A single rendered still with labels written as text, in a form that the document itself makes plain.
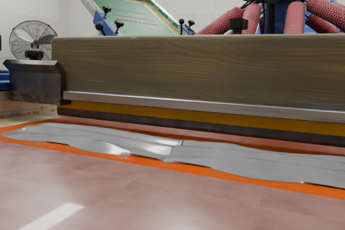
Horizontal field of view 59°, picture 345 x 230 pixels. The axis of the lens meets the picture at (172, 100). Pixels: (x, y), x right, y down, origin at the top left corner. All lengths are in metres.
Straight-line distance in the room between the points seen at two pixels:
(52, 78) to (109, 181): 0.22
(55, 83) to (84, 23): 5.35
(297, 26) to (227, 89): 0.59
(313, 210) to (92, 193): 0.12
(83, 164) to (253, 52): 0.18
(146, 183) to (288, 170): 0.10
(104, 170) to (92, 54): 0.18
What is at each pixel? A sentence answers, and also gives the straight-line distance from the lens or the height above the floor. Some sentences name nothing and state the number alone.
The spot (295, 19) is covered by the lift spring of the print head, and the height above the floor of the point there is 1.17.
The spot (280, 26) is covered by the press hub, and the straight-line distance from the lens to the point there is 1.13.
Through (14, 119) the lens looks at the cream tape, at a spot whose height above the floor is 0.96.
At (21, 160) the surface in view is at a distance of 0.25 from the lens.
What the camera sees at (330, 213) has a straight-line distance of 0.18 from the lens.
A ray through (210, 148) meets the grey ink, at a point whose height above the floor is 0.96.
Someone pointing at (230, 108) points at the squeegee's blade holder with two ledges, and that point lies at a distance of 0.29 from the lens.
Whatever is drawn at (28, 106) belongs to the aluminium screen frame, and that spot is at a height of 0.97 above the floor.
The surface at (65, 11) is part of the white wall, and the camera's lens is 5.92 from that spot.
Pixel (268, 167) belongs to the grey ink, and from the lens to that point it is 0.22.
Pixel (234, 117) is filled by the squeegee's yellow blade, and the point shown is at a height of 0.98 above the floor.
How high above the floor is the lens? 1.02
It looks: 6 degrees down
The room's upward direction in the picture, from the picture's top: 2 degrees clockwise
